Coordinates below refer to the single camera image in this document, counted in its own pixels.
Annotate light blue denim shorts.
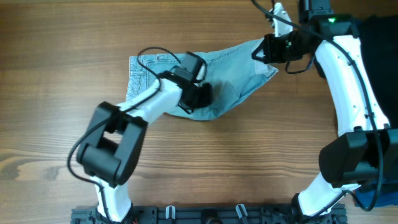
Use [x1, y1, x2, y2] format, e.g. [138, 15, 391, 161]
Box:
[126, 39, 278, 121]

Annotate dark blue folded garment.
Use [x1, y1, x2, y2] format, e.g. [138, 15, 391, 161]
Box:
[353, 18, 398, 208]

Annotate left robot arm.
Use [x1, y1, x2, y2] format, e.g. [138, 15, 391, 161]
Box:
[70, 72, 213, 223]

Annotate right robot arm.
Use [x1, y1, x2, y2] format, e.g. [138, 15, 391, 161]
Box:
[252, 15, 397, 223]

